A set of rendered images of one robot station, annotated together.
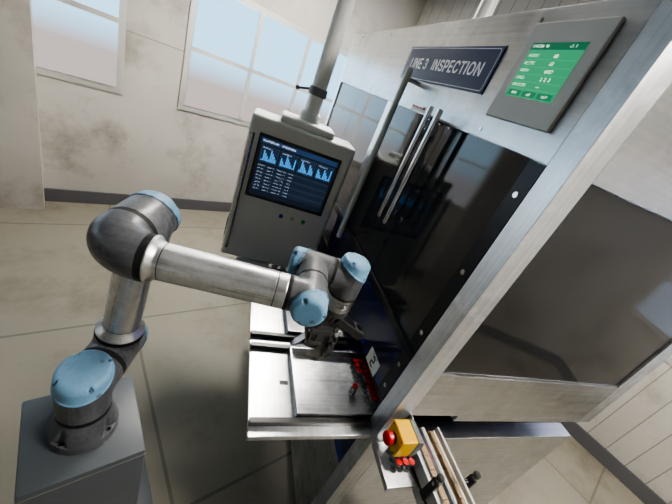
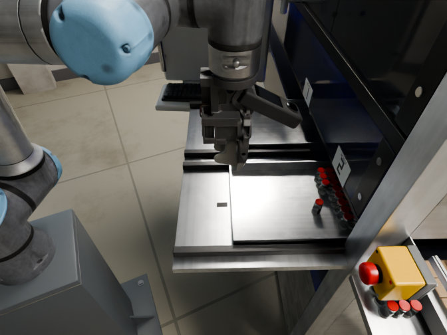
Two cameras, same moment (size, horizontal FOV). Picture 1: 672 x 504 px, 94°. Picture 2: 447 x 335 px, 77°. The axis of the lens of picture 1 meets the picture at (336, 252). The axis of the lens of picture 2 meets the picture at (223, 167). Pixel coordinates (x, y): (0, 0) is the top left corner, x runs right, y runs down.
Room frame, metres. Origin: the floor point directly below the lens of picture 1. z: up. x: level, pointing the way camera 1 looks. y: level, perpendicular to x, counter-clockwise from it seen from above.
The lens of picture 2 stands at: (0.31, -0.20, 1.49)
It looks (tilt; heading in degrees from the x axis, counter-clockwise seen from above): 45 degrees down; 23
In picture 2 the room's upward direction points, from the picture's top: straight up
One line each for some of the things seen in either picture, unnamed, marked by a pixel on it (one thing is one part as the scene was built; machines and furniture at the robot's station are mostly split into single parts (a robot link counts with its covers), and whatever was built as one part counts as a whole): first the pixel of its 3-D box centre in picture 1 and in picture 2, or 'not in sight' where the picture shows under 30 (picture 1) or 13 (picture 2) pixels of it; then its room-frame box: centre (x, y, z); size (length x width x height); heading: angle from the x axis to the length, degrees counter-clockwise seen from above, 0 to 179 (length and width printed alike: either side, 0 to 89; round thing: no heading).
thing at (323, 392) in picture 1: (337, 382); (294, 199); (0.82, -0.19, 0.90); 0.34 x 0.26 x 0.04; 114
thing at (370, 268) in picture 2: (390, 437); (371, 273); (0.62, -0.36, 0.99); 0.04 x 0.04 x 0.04; 24
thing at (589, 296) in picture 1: (605, 315); not in sight; (0.88, -0.80, 1.50); 0.85 x 0.01 x 0.59; 114
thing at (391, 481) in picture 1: (398, 464); (393, 305); (0.64, -0.44, 0.87); 0.14 x 0.13 x 0.02; 114
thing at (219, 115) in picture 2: (325, 321); (228, 105); (0.68, -0.05, 1.23); 0.09 x 0.08 x 0.12; 114
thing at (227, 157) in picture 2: (314, 352); (229, 158); (0.67, -0.06, 1.13); 0.06 x 0.03 x 0.09; 114
